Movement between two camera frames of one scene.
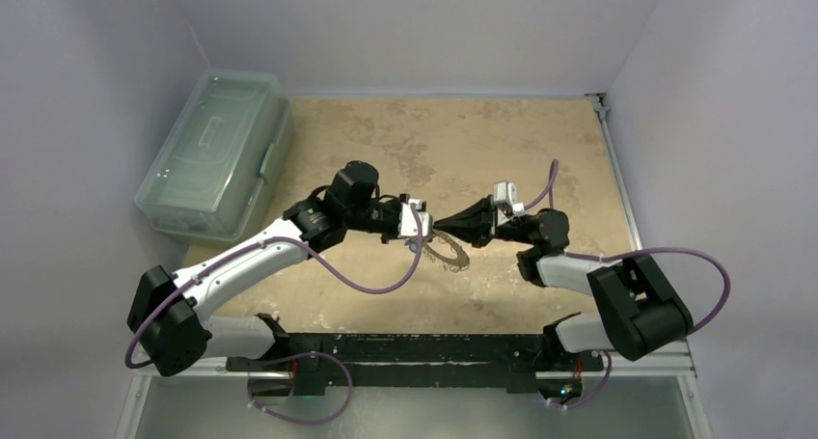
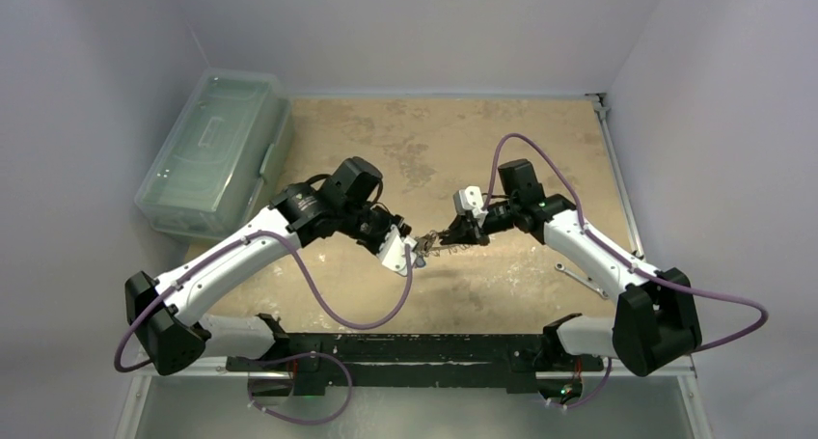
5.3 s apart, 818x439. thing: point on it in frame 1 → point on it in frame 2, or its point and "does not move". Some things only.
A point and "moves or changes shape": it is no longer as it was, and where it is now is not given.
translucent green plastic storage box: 222,163 does not move
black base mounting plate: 321,360 does not move
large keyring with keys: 454,264 moves or changes shape
